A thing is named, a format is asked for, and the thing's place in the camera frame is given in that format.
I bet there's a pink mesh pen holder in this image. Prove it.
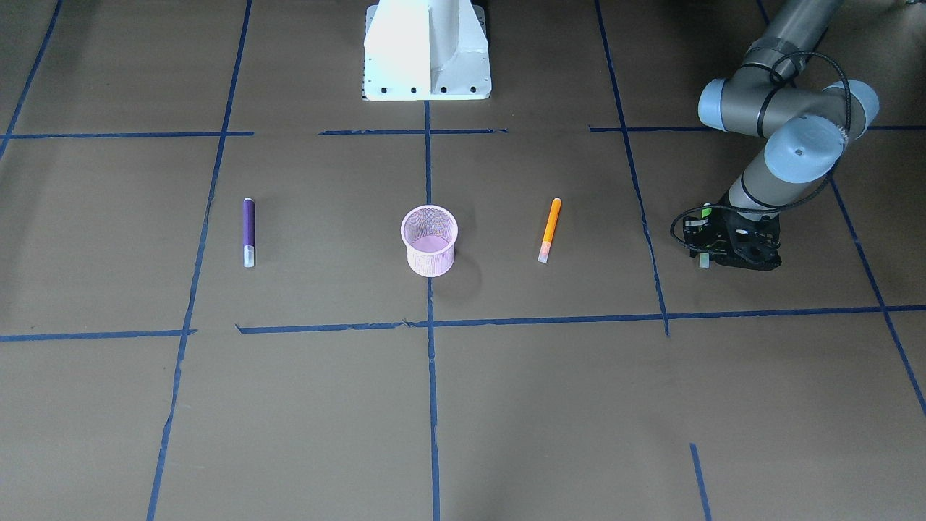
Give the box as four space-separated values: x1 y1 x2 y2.
399 205 459 278

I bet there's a purple marker pen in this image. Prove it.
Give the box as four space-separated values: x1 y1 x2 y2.
242 197 257 269

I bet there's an orange marker pen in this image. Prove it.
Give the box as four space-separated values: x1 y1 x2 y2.
537 197 562 263

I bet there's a green marker pen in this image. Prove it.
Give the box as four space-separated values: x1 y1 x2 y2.
698 203 713 269

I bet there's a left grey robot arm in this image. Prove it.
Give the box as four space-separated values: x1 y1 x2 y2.
672 1 880 271

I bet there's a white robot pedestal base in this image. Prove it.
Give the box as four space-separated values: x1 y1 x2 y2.
362 1 493 102

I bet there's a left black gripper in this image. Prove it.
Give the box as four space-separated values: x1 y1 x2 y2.
712 210 783 271

